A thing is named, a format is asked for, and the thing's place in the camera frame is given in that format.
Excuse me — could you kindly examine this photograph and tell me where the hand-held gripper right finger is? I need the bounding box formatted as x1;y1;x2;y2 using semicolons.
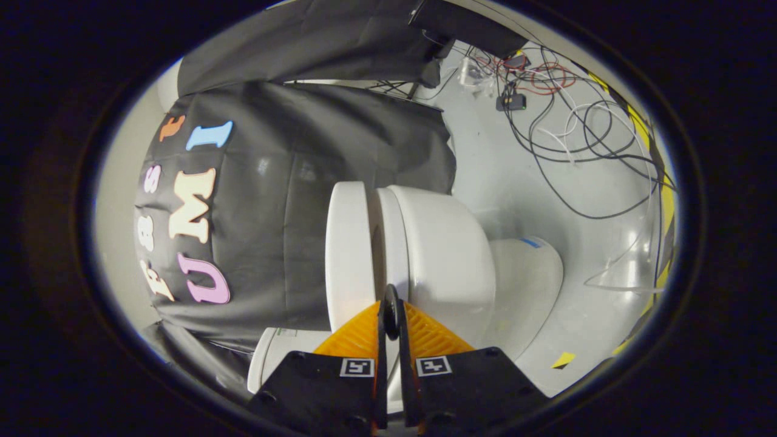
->
392;293;551;436

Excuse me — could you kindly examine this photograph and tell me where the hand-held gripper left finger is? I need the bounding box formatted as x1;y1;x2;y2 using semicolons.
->
248;284;394;437

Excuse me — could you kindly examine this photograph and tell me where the white toilet lid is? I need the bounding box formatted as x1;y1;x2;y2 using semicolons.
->
324;180;389;333

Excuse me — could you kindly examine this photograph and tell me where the white toilet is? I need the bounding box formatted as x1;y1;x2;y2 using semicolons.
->
247;184;565;417

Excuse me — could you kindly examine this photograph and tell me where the black backdrop cloth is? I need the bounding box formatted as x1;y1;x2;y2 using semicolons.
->
134;0;457;366

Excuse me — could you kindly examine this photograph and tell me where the yellow black floor tape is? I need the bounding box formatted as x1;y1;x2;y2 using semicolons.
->
588;70;676;359

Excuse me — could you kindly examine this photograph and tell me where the black tripod stand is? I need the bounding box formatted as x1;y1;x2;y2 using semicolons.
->
363;78;429;101

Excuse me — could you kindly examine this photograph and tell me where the clear plastic item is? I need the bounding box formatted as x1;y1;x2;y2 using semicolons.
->
459;57;494;93

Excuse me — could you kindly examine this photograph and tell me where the black box white label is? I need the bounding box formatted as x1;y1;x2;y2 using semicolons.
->
409;0;530;59

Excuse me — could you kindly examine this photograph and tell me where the tangle of floor cables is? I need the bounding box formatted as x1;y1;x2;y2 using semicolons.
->
446;41;676;293

